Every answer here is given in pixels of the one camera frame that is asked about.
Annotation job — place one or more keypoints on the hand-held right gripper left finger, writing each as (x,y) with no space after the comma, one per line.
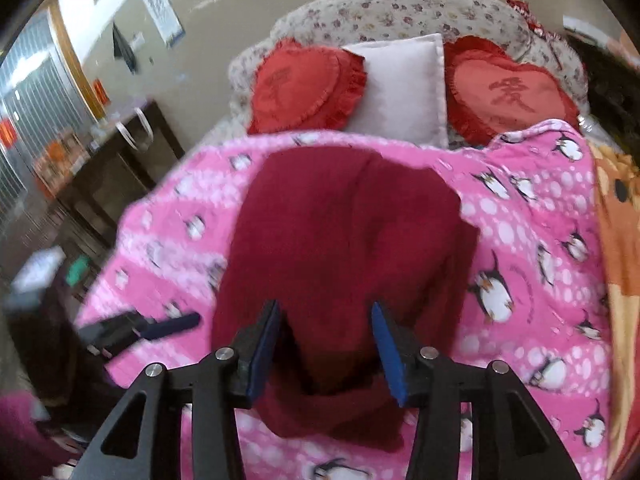
(262,355)

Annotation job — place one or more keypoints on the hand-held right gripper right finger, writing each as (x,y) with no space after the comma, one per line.
(390,360)

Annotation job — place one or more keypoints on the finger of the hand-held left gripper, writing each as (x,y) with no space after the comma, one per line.
(170,326)

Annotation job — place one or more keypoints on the dark red garment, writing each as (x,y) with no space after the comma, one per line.
(340,235)

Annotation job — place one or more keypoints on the magenta cloth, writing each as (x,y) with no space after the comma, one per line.
(25,435)

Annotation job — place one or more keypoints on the pink penguin print blanket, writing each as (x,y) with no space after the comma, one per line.
(500,240)

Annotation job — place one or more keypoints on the dark wooden table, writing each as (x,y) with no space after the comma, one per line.
(130,160)

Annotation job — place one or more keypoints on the grey roller shutter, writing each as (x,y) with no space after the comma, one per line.
(35,110)

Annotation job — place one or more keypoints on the orange cartoon blanket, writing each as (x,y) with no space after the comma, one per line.
(620,240)

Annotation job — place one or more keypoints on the white square pillow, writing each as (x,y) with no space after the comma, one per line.
(400,90)

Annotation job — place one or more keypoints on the red heart-shaped pillow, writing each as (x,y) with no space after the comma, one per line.
(505,95)
(300,85)

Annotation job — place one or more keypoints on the floral bedspread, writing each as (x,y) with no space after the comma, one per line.
(400,7)

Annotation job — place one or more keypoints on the red wall sticker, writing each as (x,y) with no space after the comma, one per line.
(100,92)

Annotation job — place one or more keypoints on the dark cloth on wall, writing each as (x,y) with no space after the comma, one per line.
(124,47)

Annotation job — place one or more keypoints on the wall poster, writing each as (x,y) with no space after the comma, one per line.
(162,12)

